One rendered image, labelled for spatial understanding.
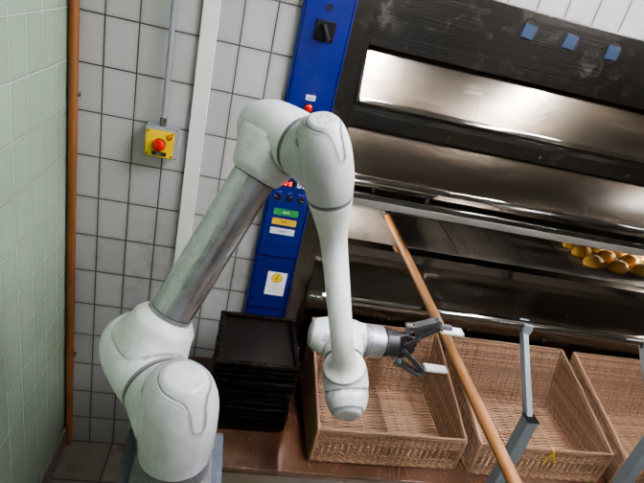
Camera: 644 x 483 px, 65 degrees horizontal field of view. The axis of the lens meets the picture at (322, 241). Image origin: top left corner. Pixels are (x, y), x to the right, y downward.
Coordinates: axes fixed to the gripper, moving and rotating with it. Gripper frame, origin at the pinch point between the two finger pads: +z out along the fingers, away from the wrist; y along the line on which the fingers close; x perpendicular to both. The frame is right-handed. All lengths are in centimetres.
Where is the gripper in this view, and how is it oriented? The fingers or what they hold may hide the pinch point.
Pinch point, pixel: (450, 351)
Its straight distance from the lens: 152.9
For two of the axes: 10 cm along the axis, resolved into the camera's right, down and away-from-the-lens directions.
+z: 9.7, 1.6, 1.8
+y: -2.2, 8.7, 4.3
